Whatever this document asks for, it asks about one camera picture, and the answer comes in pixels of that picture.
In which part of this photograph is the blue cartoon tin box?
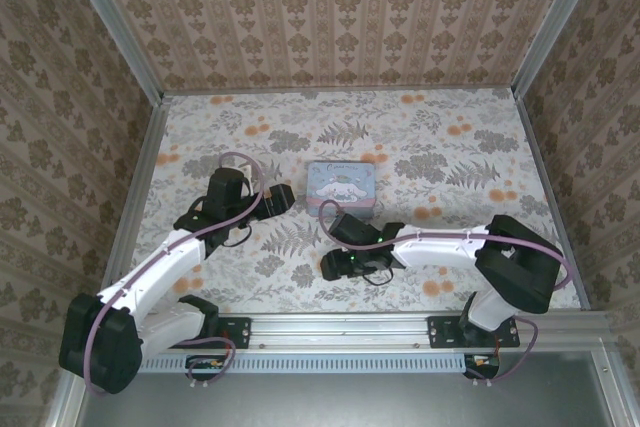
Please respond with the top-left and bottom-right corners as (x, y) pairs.
(304, 160), (379, 222)

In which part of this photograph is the grey metal sheet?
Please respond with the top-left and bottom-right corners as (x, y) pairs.
(74, 350), (624, 427)

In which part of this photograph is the black left connector board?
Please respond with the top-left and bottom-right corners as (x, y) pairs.
(185, 354), (226, 381)

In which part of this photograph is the black connector board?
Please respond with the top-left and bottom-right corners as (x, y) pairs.
(185, 354), (226, 381)
(463, 352), (501, 379)

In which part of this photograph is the black right connector board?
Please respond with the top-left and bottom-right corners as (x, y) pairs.
(463, 352), (501, 379)

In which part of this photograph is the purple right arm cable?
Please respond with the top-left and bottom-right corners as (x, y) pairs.
(318, 199), (575, 388)

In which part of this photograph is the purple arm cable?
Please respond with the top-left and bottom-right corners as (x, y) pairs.
(318, 199), (575, 388)
(82, 151), (265, 396)

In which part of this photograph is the thin black right gripper cable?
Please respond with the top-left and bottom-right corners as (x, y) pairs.
(359, 266), (396, 289)

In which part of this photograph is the long aluminium base rail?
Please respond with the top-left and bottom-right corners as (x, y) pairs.
(137, 311), (614, 351)

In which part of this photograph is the white slotted cable duct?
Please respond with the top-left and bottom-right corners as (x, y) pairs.
(139, 352), (469, 374)

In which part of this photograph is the aluminium side rail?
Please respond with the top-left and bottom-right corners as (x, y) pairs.
(102, 96), (174, 293)
(514, 89), (596, 313)

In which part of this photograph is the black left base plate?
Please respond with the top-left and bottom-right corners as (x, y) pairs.
(214, 315), (251, 350)

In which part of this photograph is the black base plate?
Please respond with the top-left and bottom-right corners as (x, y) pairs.
(214, 315), (251, 350)
(427, 315), (521, 350)

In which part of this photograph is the thin aluminium rear rail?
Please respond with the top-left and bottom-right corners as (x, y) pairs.
(162, 86), (519, 98)

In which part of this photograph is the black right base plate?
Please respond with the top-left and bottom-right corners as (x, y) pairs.
(427, 315), (521, 350)

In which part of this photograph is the aluminium corner post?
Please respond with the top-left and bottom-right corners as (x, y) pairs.
(512, 0), (611, 101)
(59, 0), (167, 103)

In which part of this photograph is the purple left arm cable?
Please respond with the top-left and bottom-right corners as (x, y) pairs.
(82, 151), (265, 396)

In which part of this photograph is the aluminium lower frame bar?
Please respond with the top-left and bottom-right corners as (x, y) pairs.
(592, 346), (634, 427)
(44, 376), (84, 427)

